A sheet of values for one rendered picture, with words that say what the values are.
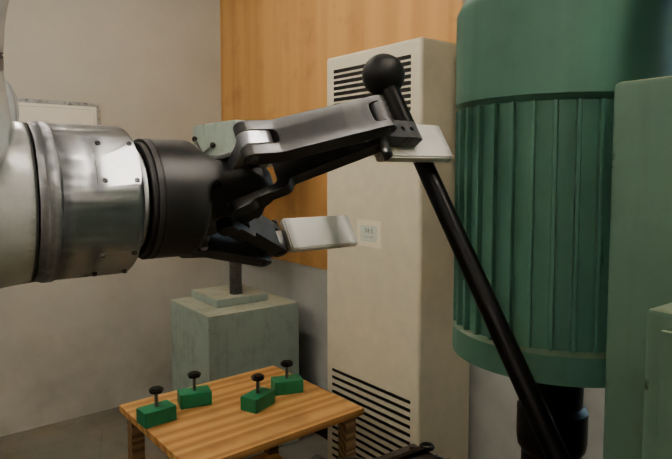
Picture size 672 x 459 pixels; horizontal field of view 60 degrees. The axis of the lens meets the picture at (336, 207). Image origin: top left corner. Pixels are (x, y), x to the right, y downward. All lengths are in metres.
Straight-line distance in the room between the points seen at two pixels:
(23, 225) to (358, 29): 2.47
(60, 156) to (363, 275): 1.95
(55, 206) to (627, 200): 0.35
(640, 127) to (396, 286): 1.74
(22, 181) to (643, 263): 0.37
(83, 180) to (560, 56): 0.33
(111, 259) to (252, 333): 2.46
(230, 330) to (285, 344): 0.32
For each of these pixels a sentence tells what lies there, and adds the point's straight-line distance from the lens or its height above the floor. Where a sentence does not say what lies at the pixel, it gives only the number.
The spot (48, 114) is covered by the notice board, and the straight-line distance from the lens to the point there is 3.38.
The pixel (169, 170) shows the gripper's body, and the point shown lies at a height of 1.36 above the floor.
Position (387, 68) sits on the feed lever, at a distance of 0.47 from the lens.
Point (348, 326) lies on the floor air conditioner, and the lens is 2.35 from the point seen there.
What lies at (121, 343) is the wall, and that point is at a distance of 3.62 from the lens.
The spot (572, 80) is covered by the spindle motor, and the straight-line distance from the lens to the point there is 0.46.
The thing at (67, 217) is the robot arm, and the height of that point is 1.34.
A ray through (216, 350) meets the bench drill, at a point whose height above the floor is 0.55.
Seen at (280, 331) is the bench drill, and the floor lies 0.57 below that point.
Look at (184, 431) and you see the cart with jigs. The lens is 2.04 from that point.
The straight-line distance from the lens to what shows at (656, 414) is 0.31.
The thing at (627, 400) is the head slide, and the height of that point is 1.21.
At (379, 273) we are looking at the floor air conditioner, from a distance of 2.17.
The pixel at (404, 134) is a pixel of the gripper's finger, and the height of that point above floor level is 1.38.
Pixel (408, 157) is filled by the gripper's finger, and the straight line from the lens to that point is 0.41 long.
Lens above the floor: 1.36
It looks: 4 degrees down
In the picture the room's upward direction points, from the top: straight up
